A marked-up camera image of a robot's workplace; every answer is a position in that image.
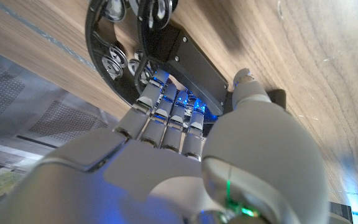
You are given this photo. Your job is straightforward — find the black half-moon tambourine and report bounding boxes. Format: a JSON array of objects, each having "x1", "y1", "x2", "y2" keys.
[{"x1": 85, "y1": 0, "x2": 287, "y2": 118}]

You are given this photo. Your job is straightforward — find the printed window backdrop cloth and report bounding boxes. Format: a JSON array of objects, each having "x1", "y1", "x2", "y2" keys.
[{"x1": 0, "y1": 43, "x2": 121, "y2": 224}]

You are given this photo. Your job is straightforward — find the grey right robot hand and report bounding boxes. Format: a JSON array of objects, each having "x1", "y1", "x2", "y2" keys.
[{"x1": 0, "y1": 68, "x2": 331, "y2": 224}]

